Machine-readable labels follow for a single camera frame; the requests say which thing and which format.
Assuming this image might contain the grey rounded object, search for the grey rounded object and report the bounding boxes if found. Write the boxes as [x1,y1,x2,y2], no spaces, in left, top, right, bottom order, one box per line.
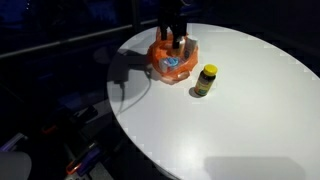
[0,151,33,180]

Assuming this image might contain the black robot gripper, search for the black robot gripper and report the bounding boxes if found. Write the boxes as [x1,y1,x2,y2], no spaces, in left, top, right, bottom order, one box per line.
[156,0,190,50]

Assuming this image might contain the grey metal rail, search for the grey metal rail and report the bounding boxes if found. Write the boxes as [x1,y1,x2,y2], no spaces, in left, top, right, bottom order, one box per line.
[0,18,158,60]

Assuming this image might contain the yellow lid supplement bottle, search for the yellow lid supplement bottle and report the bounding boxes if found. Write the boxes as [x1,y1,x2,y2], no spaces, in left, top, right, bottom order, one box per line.
[194,63,219,98]

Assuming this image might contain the blue and white container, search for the blue and white container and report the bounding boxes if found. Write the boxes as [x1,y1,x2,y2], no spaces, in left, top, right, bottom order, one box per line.
[158,56,181,73]

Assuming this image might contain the orange and purple clamp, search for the orange and purple clamp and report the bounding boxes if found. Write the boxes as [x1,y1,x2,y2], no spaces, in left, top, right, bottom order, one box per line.
[65,145,102,177]

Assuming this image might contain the purple bar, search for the purple bar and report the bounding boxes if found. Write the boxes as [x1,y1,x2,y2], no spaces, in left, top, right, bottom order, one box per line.
[0,132,28,153]

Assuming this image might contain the orange plastic bag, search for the orange plastic bag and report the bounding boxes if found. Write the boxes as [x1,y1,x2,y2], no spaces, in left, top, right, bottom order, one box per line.
[146,27,200,85]

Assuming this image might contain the dark vertical post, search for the dark vertical post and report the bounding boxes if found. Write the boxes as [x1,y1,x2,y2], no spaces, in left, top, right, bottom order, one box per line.
[130,0,143,33]

